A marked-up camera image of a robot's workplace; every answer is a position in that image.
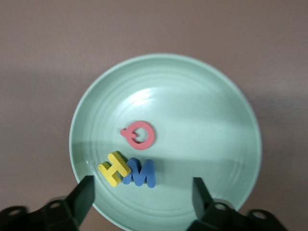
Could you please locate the red foam letter Q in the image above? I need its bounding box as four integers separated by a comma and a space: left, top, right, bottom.
120, 120, 156, 151

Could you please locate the blue foam letter W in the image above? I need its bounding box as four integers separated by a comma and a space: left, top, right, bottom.
122, 158, 157, 189

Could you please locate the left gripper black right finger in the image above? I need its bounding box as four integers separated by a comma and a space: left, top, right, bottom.
186, 177, 289, 231

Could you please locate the green plate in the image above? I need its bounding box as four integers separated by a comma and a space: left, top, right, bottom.
69, 53, 262, 231

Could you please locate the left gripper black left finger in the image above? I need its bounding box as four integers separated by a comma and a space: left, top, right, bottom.
0, 175, 96, 231

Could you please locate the yellow foam letter H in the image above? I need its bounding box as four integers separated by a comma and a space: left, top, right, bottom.
98, 151, 132, 187

